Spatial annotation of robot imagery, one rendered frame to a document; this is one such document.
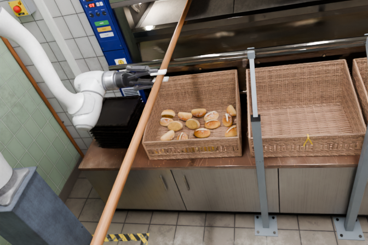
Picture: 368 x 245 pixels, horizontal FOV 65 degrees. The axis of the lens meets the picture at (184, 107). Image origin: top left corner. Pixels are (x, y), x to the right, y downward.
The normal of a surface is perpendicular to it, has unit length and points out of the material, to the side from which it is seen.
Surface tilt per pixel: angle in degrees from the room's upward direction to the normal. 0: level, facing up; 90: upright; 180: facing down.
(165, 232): 0
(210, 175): 90
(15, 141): 90
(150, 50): 70
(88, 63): 90
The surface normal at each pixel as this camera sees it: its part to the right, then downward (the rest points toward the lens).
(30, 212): 0.97, -0.11
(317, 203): -0.15, 0.65
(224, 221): -0.22, -0.76
